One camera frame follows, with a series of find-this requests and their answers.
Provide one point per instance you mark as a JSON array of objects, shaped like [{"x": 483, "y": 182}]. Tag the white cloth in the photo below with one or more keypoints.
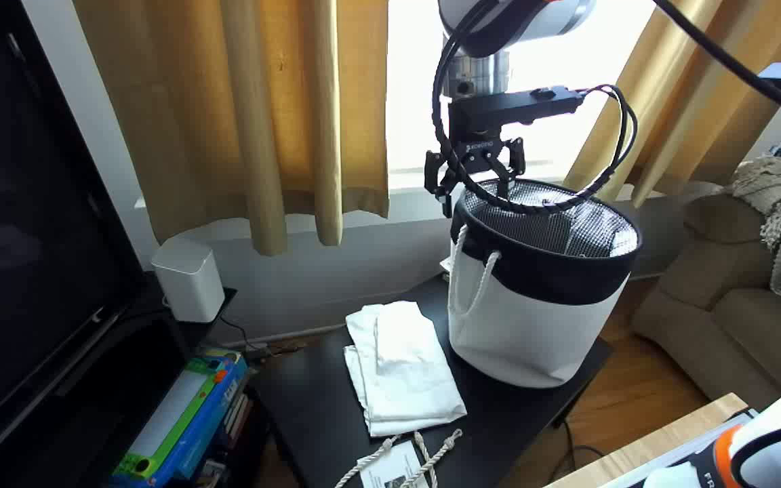
[{"x": 406, "y": 370}]

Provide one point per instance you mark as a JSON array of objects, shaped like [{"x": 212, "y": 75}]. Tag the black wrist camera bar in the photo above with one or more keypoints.
[{"x": 523, "y": 100}]

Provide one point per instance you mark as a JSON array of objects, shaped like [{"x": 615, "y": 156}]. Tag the black flat screen television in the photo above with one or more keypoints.
[{"x": 28, "y": 254}]

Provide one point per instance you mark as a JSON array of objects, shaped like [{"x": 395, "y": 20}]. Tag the light wooden table top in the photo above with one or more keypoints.
[{"x": 645, "y": 442}]

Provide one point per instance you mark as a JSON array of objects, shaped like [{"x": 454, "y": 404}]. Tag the black and white laundry basket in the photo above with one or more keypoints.
[{"x": 536, "y": 306}]

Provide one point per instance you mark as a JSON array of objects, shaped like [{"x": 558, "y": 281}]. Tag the mustard yellow curtain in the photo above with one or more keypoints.
[
  {"x": 230, "y": 109},
  {"x": 671, "y": 99}
]

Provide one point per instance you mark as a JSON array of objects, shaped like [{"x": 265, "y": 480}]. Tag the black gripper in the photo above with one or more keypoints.
[{"x": 478, "y": 132}]

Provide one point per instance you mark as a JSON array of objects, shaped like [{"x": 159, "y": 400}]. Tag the white speaker box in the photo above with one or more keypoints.
[{"x": 191, "y": 281}]

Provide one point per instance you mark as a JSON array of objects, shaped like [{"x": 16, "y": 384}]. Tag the olive brown sofa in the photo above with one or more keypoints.
[{"x": 734, "y": 316}]

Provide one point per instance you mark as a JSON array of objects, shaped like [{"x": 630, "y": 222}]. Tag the black low table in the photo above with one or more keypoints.
[{"x": 509, "y": 408}]

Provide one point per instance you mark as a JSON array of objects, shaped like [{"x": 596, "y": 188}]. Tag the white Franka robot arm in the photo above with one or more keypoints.
[{"x": 516, "y": 16}]

